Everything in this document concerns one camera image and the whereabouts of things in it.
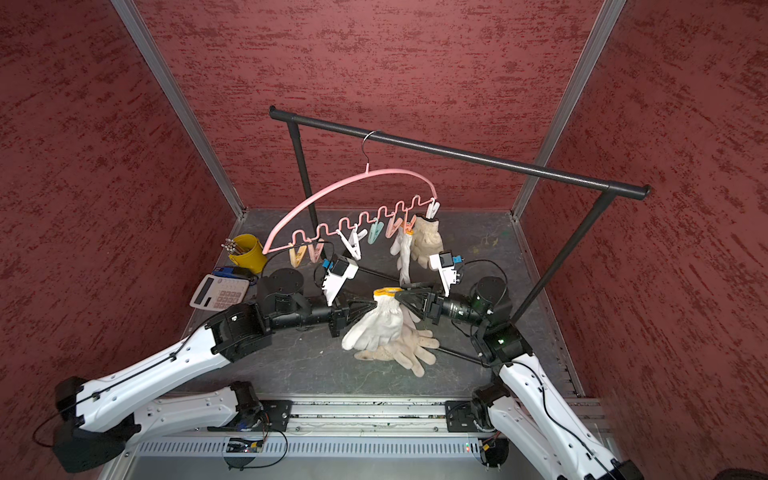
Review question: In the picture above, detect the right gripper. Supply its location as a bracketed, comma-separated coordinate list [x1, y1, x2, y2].
[396, 278, 488, 327]

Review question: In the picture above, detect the white work glove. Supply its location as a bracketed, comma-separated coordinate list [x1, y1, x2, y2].
[390, 230, 413, 288]

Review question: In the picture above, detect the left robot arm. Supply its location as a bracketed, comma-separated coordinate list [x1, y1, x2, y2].
[50, 268, 350, 473]

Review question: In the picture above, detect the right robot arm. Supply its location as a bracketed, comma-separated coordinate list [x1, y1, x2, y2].
[395, 276, 643, 479]

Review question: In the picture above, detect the yellow cup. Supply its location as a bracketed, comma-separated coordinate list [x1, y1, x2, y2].
[222, 234, 267, 275]

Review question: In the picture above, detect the blue stapler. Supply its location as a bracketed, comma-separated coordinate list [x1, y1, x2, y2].
[212, 266, 258, 283]

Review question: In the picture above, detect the pink calculator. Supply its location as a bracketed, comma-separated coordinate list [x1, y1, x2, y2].
[189, 274, 250, 312]

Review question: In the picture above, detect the left controller board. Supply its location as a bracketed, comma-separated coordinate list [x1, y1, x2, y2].
[225, 438, 265, 455]

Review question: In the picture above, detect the controller board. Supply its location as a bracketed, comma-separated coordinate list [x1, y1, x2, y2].
[225, 438, 265, 455]
[479, 437, 509, 469]

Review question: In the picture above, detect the right controller board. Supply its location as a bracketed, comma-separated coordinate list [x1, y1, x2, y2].
[479, 437, 509, 469]

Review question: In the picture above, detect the black clothes rack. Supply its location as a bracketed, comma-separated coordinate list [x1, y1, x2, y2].
[268, 105, 653, 372]

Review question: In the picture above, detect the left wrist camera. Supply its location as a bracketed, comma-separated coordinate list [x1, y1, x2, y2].
[321, 257, 359, 306]

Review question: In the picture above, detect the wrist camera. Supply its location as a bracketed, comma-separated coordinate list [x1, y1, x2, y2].
[429, 251, 463, 297]
[321, 257, 359, 306]

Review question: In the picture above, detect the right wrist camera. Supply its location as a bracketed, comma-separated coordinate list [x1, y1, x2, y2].
[429, 251, 463, 297]

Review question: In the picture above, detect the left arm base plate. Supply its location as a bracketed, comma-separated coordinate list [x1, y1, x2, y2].
[207, 400, 294, 432]

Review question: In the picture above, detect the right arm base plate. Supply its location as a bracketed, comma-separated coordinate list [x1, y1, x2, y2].
[444, 400, 527, 434]

